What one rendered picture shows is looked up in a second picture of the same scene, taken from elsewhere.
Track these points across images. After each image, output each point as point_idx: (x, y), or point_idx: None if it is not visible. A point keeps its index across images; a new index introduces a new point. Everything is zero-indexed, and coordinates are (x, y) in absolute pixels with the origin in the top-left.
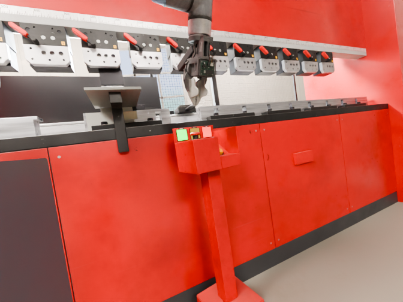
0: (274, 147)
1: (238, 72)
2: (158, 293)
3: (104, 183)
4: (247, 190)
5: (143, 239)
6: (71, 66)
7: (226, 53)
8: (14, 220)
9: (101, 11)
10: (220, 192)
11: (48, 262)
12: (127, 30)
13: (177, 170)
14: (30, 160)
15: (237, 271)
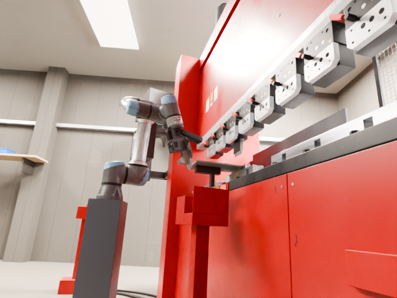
0: (308, 223)
1: (319, 82)
2: None
3: None
4: (266, 288)
5: (211, 281)
6: (227, 145)
7: (295, 70)
8: (106, 211)
9: (233, 102)
10: (194, 250)
11: (111, 225)
12: (239, 107)
13: (226, 227)
14: (114, 200)
15: None
